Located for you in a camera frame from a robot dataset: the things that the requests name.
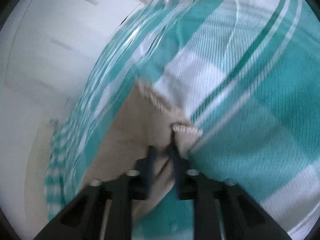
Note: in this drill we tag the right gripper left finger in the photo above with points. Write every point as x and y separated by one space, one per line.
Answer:
104 206

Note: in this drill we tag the beige pants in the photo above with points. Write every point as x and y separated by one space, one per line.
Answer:
145 118

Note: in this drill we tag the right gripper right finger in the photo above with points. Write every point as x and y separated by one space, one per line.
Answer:
222 209

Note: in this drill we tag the teal plaid bed cover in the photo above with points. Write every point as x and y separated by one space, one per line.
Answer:
244 72

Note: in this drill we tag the white wardrobe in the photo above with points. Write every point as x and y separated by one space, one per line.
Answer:
49 47

